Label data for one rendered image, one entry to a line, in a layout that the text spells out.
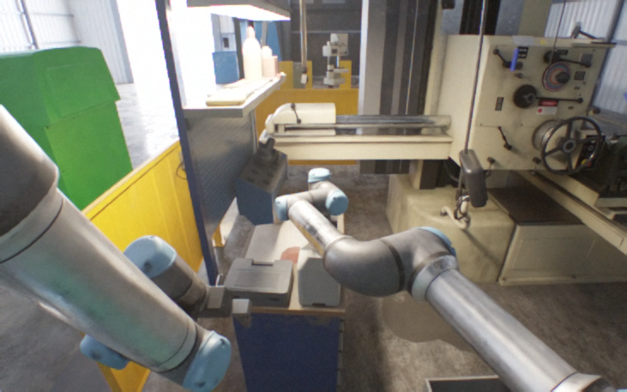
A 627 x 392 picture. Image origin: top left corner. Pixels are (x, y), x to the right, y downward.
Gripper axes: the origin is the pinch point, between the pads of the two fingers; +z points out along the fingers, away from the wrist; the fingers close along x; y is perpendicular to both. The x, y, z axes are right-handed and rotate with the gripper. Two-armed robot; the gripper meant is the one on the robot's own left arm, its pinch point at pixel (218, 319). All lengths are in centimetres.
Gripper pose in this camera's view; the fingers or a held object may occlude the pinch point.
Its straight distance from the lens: 80.9
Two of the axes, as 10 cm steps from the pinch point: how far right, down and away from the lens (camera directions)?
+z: 1.6, 6.3, 7.6
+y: 0.3, -7.7, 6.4
